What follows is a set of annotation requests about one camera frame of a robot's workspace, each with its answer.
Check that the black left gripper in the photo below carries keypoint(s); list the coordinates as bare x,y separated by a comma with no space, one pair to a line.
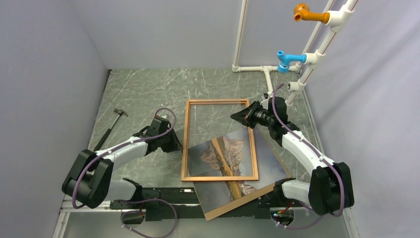
175,145

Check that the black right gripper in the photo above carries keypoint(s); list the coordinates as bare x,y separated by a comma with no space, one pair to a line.
246,115

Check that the wooden picture frame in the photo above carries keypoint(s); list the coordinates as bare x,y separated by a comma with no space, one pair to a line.
230,177

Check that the glossy mountain landscape photo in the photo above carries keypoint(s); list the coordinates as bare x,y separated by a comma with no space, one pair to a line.
230,156

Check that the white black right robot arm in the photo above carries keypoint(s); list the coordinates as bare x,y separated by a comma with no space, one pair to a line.
330,188

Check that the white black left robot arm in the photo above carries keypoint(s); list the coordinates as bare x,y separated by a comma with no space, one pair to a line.
89,181

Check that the orange pipe elbow fitting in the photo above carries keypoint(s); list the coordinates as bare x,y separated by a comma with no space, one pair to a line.
303,12

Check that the blue pipe elbow fitting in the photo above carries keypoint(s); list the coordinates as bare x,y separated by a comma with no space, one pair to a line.
286,59

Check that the brown backing board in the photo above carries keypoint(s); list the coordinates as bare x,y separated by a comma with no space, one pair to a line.
216,199

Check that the white PVC pipe rack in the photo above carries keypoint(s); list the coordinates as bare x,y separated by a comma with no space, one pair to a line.
335,20

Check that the black handled claw hammer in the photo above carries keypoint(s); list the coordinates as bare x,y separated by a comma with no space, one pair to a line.
119,114

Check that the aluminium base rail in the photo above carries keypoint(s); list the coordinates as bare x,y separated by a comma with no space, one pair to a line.
175,212

